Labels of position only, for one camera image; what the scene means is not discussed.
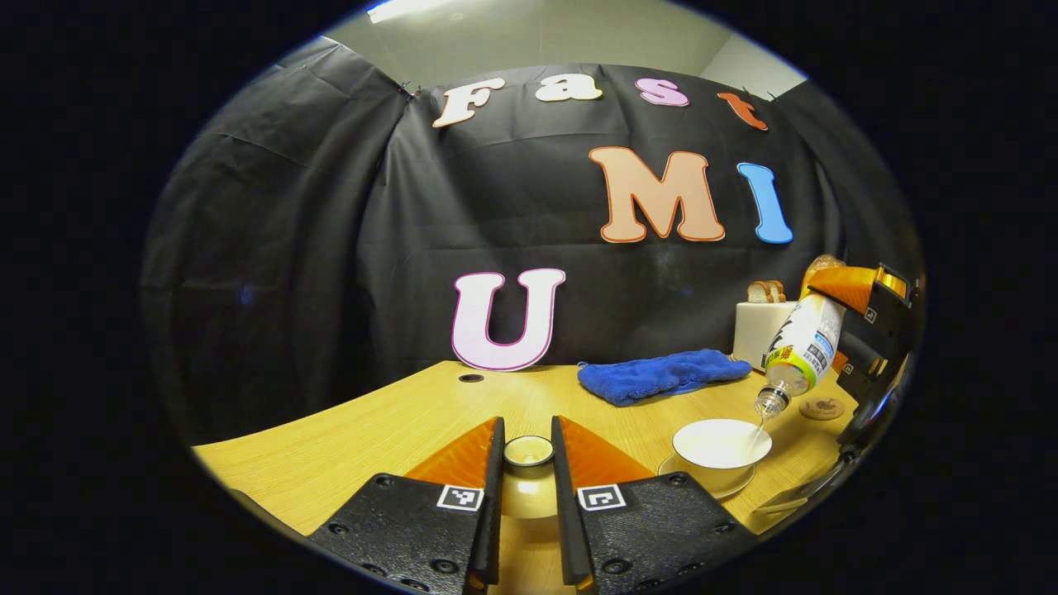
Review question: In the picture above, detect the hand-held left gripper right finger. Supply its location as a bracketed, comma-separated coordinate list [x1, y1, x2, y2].
[550, 415, 757, 595]

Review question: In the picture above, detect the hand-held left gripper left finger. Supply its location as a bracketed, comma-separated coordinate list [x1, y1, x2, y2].
[307, 416, 506, 595]

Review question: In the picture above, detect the white teacup lid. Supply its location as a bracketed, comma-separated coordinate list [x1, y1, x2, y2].
[498, 435, 560, 521]

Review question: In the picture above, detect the clear water bottle white label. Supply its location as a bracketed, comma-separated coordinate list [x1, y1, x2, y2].
[752, 255, 848, 418]

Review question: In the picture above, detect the white ceramic teacup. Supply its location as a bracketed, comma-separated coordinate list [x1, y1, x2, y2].
[672, 418, 774, 472]

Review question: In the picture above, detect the white toaster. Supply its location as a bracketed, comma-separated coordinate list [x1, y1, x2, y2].
[732, 301, 798, 371]

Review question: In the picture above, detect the blue towel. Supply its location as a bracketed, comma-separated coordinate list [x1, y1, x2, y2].
[577, 349, 753, 407]

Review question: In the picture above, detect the white ceramic saucer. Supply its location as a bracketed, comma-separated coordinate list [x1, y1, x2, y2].
[657, 453, 757, 500]

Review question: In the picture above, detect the black backdrop cloth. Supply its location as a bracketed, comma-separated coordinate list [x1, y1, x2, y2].
[141, 37, 925, 447]

